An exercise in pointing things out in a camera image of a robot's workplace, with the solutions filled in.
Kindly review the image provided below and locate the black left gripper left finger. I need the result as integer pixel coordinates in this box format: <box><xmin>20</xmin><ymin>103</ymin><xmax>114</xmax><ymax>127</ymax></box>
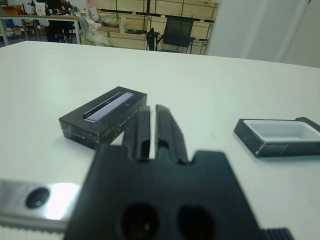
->
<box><xmin>122</xmin><ymin>105</ymin><xmax>153</xmax><ymax>161</ymax></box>

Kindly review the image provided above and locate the black mesh office chair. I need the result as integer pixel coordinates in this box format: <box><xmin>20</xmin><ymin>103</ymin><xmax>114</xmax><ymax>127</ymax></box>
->
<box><xmin>156</xmin><ymin>16</ymin><xmax>197</xmax><ymax>55</ymax></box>

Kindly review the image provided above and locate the black box base white insert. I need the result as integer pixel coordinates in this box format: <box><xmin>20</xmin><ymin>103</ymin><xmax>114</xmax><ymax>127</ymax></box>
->
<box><xmin>233</xmin><ymin>116</ymin><xmax>320</xmax><ymax>158</ymax></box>

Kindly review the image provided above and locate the pink white carton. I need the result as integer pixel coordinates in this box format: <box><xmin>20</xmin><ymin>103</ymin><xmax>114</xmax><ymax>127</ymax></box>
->
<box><xmin>87</xmin><ymin>7</ymin><xmax>100</xmax><ymax>21</ymax></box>

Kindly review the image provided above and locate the brown cardboard box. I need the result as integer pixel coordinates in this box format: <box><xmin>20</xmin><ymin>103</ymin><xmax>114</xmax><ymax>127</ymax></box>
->
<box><xmin>0</xmin><ymin>4</ymin><xmax>23</xmax><ymax>16</ymax></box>

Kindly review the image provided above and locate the yellowish plastic sack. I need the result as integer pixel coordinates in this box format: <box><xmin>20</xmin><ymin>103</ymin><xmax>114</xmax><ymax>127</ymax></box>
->
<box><xmin>79</xmin><ymin>16</ymin><xmax>115</xmax><ymax>48</ymax></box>

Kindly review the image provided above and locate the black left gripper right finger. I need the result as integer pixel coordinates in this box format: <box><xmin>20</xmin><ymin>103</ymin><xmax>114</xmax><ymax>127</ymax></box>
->
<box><xmin>154</xmin><ymin>103</ymin><xmax>189</xmax><ymax>165</ymax></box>

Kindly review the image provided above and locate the black box lid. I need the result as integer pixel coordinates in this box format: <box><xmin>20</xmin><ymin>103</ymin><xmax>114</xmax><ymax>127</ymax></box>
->
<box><xmin>58</xmin><ymin>86</ymin><xmax>148</xmax><ymax>151</ymax></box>

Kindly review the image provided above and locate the person with black hair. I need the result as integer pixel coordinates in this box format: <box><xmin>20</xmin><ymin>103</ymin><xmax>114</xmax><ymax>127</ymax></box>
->
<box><xmin>45</xmin><ymin>0</ymin><xmax>76</xmax><ymax>43</ymax></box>

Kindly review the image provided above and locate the white frame desk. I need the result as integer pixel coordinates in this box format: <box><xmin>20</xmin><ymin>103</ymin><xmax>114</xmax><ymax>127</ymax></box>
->
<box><xmin>0</xmin><ymin>13</ymin><xmax>84</xmax><ymax>47</ymax></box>

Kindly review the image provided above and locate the white printed carton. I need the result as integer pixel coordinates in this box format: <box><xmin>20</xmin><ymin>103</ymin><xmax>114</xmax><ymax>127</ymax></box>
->
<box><xmin>34</xmin><ymin>2</ymin><xmax>47</xmax><ymax>15</ymax></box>

